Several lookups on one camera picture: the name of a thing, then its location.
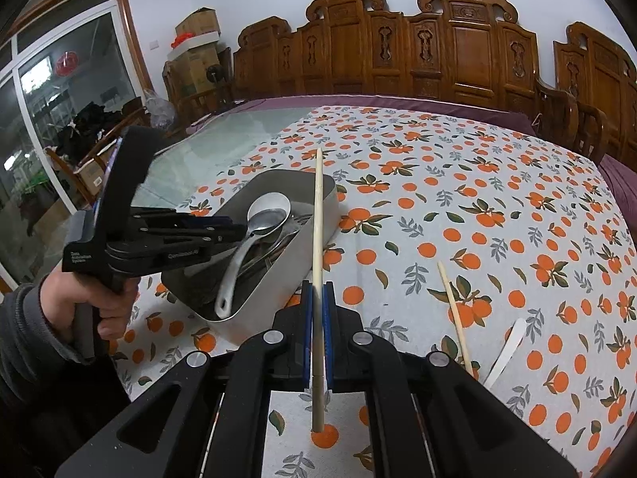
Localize person's dark clothing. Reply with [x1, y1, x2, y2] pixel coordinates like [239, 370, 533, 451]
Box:
[0, 353, 136, 478]

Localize carved wooden bench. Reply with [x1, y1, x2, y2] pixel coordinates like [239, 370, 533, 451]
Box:
[553, 21, 637, 160]
[233, 0, 541, 110]

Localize person's left forearm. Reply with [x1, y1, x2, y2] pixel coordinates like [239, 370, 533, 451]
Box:
[0, 283, 98, 409]

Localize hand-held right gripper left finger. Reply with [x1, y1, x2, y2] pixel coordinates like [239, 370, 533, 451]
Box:
[55, 281, 314, 478]

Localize grey metal rectangular tray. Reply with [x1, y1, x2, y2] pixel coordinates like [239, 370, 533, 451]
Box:
[160, 169, 338, 348]

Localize clear plastic bag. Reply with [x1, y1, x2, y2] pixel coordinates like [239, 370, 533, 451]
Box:
[144, 90, 178, 128]

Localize large cardboard box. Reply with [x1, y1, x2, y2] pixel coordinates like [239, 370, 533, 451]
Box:
[164, 47, 233, 106]

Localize brown cardboard box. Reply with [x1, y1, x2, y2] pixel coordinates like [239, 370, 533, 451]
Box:
[174, 8, 221, 41]

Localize wooden armchair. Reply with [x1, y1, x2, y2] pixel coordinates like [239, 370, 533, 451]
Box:
[45, 104, 150, 210]

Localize metal fork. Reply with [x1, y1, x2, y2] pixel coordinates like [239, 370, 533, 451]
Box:
[271, 212, 313, 280]

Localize white box with red print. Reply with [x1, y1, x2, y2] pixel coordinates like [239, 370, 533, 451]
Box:
[166, 31, 221, 61]

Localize red paper decoration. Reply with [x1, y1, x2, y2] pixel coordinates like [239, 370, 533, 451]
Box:
[55, 51, 83, 77]

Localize glass sliding door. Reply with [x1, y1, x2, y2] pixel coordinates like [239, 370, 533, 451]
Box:
[0, 0, 151, 290]

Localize orange print tablecloth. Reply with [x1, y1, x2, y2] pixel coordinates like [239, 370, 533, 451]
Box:
[107, 104, 637, 478]

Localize person's left hand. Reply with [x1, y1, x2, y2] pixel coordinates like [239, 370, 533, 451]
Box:
[40, 272, 141, 343]

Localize dark cloth pile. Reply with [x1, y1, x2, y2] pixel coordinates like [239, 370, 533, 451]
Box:
[59, 102, 126, 161]

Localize metal spoon with black handle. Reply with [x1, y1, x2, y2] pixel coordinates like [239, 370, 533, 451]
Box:
[239, 239, 279, 290]

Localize silver soup spoon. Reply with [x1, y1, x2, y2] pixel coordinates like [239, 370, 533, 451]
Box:
[214, 192, 292, 320]

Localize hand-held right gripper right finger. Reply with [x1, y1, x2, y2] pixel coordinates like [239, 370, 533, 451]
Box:
[321, 281, 580, 478]

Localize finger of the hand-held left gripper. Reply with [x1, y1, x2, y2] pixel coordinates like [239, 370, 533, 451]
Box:
[149, 224, 248, 249]
[130, 208, 236, 233]

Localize wooden chopstick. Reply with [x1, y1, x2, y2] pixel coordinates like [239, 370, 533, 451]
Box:
[437, 261, 475, 377]
[309, 147, 329, 434]

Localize wooden chair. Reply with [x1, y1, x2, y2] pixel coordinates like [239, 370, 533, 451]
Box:
[535, 80, 580, 145]
[577, 104, 611, 163]

